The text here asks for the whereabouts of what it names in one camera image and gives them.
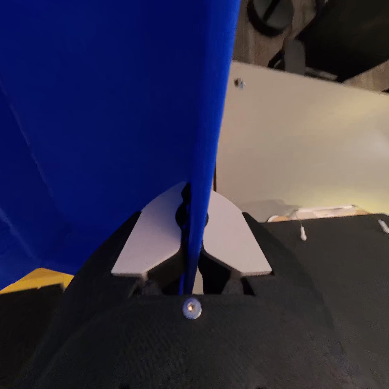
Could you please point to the yellow plastic box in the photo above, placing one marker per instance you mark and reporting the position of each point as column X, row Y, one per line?
column 33, row 278

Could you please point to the blue plastic box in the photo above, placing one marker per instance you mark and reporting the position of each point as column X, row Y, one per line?
column 106, row 121

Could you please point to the small metal bolt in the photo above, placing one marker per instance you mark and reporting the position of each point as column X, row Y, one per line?
column 239, row 82

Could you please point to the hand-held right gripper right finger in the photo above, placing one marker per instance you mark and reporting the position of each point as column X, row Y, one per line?
column 234, row 240

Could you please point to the black office chair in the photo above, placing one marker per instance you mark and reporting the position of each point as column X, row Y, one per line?
column 343, row 33

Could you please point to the black mat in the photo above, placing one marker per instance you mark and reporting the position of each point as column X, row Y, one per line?
column 343, row 273

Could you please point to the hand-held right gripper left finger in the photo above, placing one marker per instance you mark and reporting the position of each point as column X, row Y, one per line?
column 152, row 237

